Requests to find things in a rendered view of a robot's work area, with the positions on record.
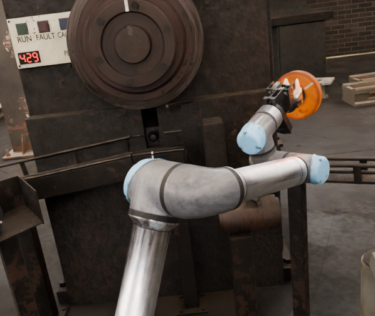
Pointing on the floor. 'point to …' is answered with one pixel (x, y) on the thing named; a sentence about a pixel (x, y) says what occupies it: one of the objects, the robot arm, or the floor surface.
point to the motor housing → (237, 232)
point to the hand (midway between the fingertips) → (296, 89)
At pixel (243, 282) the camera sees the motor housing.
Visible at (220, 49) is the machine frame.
